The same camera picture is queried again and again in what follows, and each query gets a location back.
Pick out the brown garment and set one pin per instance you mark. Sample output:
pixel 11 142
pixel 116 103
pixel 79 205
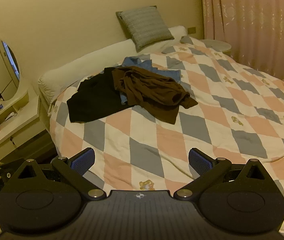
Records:
pixel 152 90

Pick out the pink curtain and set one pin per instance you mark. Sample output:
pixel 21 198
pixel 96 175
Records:
pixel 257 17

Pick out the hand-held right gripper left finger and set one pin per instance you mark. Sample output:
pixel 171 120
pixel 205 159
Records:
pixel 83 161

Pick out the white bolster pillow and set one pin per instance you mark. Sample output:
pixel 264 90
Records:
pixel 94 55

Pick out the blue garment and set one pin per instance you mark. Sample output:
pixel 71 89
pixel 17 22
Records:
pixel 137 62

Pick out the white dressing table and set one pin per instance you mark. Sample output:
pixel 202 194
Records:
pixel 19 122

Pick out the black garment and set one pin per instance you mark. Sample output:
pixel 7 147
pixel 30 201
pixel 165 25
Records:
pixel 94 97

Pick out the wall socket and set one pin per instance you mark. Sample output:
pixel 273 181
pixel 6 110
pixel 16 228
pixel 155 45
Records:
pixel 192 30

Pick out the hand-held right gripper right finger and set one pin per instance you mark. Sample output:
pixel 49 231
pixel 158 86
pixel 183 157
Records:
pixel 200 162

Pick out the round white side table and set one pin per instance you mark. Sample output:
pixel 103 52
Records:
pixel 217 44

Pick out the checked pink grey quilt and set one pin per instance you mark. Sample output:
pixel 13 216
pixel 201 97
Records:
pixel 219 110

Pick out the grey striped cushion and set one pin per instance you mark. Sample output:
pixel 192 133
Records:
pixel 144 27

